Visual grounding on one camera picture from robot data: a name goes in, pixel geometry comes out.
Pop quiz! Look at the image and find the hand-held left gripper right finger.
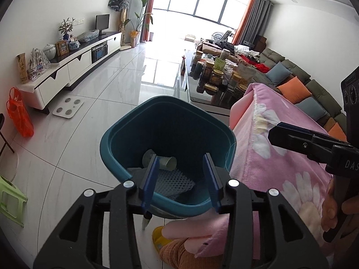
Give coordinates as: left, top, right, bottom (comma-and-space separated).
202, 153, 329, 269

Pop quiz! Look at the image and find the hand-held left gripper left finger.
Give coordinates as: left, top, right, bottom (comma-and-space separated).
33, 155, 161, 269

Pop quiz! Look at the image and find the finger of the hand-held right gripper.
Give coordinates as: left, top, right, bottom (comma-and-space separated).
268, 122, 352, 164

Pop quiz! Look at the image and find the teal plastic bin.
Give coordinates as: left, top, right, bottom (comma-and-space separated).
99, 95, 236, 219

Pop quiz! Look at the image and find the person's right hand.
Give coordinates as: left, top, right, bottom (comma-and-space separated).
321, 178, 340, 232

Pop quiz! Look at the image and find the pink printed blanket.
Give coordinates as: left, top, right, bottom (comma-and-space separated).
163, 82, 335, 261

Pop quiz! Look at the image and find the clear plastic cup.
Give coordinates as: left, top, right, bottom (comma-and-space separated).
142, 149, 178, 171

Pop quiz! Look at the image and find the white foam net sleeve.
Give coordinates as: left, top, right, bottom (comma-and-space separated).
151, 169, 196, 197

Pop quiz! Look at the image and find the orange sofa cushion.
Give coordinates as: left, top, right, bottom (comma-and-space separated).
328, 122, 348, 142
277, 76, 312, 104

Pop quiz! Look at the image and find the blue-grey sofa cushion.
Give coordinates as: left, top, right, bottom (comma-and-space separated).
265, 62, 293, 86
294, 97, 331, 121

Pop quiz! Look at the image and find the green sofa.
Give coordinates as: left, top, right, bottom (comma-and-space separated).
202, 41, 348, 135

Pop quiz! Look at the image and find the yellow slipper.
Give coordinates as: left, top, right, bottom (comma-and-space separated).
152, 226, 171, 251

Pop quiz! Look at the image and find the person's orange trouser leg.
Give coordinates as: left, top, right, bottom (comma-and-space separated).
158, 239, 225, 269

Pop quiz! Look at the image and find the glass coffee table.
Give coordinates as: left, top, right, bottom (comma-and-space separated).
174, 49, 253, 115

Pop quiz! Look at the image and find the brown cardboard box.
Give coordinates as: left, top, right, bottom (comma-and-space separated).
254, 35, 267, 54

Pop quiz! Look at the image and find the white bathroom scale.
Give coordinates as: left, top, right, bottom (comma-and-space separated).
53, 98, 84, 116

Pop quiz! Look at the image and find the orange and grey curtain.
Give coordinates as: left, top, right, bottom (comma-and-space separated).
232, 0, 273, 48
140, 0, 159, 42

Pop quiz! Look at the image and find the white TV cabinet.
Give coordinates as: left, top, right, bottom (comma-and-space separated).
17, 31, 123, 110

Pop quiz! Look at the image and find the green plastic stool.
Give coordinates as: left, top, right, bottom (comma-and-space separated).
0, 175, 28, 227

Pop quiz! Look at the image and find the orange plastic bag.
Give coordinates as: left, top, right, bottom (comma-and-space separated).
7, 87, 35, 138

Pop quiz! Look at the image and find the plastic-wrapped bundle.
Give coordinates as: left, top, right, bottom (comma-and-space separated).
76, 29, 100, 43

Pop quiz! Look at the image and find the tall green houseplant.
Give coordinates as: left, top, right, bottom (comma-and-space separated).
125, 0, 154, 47

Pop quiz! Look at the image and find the wrapped model ship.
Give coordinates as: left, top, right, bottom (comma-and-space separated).
28, 48, 51, 80

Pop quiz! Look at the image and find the white ceramic jar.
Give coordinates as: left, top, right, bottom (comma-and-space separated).
42, 43, 57, 61

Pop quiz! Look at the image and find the black monitor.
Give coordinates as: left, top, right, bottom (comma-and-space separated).
95, 14, 110, 36

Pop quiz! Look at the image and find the beige cylindrical tube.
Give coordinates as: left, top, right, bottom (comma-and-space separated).
16, 54, 29, 84

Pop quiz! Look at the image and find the large window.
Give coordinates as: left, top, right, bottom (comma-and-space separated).
151, 0, 254, 42

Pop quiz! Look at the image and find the small potted plant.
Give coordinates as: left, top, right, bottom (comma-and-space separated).
58, 17, 76, 41

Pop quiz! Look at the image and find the covered standing fan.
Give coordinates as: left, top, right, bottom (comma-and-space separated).
108, 0, 132, 51

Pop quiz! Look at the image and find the wooden picture frame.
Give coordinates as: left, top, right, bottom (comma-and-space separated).
55, 41, 70, 56

